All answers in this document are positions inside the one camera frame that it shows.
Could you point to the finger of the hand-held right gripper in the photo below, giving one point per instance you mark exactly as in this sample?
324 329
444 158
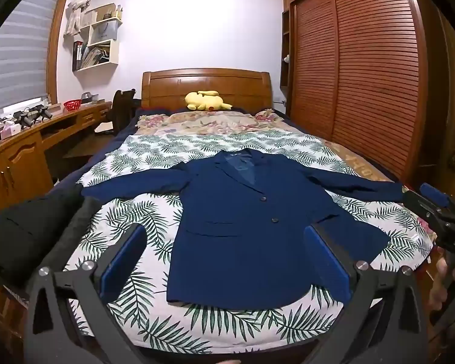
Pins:
436 195
426 208

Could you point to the grey window blind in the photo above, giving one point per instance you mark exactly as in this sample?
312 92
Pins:
19 53

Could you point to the black devices on desk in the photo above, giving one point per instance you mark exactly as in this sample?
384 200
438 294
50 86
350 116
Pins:
30 115

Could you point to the wooden louvered wardrobe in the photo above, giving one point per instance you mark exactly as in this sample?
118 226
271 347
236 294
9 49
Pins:
364 64

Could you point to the yellow plush toy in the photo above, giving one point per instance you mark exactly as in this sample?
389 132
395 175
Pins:
206 101

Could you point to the row of books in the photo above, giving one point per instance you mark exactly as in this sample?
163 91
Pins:
79 55

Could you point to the wooden desk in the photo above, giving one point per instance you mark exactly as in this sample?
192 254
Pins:
22 159

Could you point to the navy blue suit jacket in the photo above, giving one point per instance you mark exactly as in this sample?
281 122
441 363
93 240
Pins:
242 235

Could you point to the wooden window frame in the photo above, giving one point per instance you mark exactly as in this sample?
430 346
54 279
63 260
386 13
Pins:
55 45

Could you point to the grey paper bag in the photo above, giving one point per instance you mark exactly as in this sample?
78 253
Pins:
104 32

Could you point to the leaf print bed sheet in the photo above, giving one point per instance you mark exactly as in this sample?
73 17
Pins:
144 204

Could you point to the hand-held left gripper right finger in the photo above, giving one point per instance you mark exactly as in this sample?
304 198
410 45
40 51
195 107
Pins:
326 263

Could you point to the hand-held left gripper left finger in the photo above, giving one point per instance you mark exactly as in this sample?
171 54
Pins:
121 263

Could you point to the black coat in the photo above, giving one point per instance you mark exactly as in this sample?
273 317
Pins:
22 231

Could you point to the wooden bed headboard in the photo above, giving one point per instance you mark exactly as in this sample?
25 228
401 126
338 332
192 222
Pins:
212 81

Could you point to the pink box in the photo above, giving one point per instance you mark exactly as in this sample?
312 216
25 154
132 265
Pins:
7 132

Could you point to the tied beige curtain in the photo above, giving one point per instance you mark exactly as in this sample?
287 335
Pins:
77 11

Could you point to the person's right hand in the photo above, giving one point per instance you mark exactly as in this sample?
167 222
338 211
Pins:
436 286

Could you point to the red plastic basket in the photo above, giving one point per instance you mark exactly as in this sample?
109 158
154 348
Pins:
72 105

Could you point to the black chair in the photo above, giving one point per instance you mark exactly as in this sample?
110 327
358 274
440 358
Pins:
121 110

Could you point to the white wall shelf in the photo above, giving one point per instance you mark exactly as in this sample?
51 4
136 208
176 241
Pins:
113 55

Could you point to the floral quilt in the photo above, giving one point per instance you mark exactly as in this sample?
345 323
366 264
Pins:
212 121

